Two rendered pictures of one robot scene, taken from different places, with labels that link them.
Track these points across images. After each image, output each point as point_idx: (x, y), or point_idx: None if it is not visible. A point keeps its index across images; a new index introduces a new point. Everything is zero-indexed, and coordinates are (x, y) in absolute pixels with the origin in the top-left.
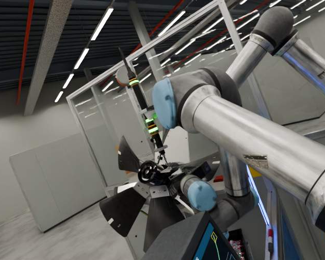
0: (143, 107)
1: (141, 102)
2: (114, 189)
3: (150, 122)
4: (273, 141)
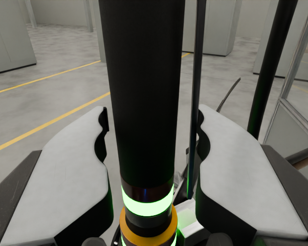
0: (110, 94)
1: (103, 39)
2: (198, 139)
3: (126, 213)
4: None
